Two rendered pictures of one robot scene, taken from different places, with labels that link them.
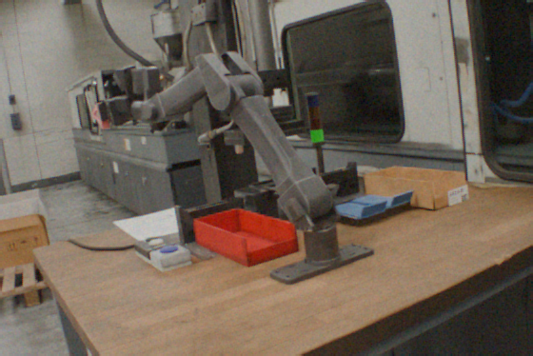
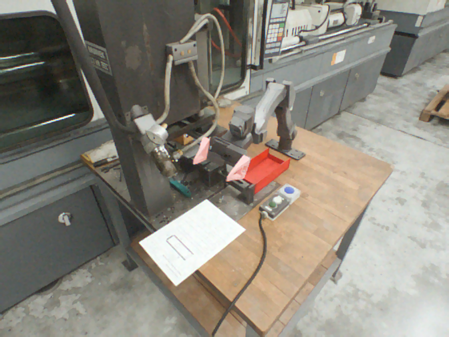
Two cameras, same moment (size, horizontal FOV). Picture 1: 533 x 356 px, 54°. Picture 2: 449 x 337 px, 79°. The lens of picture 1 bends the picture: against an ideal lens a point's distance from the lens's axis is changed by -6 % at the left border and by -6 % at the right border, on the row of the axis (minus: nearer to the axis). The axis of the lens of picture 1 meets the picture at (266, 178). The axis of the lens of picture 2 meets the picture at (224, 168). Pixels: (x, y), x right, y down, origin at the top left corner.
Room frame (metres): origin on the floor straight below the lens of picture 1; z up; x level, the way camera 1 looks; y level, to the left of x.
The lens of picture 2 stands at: (1.58, 0.91, 1.66)
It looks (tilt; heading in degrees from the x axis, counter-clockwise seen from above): 38 degrees down; 254
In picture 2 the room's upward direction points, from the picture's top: straight up
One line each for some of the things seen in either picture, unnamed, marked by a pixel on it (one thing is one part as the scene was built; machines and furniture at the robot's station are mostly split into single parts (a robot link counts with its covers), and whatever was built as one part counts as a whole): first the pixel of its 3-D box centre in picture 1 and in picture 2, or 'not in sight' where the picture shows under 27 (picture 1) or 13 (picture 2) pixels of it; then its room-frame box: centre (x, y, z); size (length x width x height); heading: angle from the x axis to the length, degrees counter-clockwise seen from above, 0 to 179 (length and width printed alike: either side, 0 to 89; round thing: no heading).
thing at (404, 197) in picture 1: (381, 196); not in sight; (1.32, -0.27, 0.93); 0.15 x 0.07 x 0.03; 33
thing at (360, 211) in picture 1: (356, 205); not in sight; (1.27, -0.20, 0.93); 0.15 x 0.07 x 0.03; 26
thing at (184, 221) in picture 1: (191, 222); (245, 190); (1.29, 0.19, 0.95); 0.06 x 0.03 x 0.09; 120
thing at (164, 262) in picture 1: (171, 264); (288, 196); (1.11, 0.22, 0.90); 0.07 x 0.07 x 0.06; 30
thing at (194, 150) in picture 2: (277, 186); (201, 157); (1.41, -0.02, 0.98); 0.20 x 0.10 x 0.01; 120
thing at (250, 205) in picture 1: (279, 202); (202, 165); (1.41, -0.02, 0.94); 0.20 x 0.10 x 0.07; 120
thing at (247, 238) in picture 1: (242, 234); (261, 169); (1.17, 0.07, 0.93); 0.25 x 0.12 x 0.06; 30
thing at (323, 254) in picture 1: (321, 245); (285, 143); (0.98, -0.08, 0.94); 0.20 x 0.07 x 0.08; 120
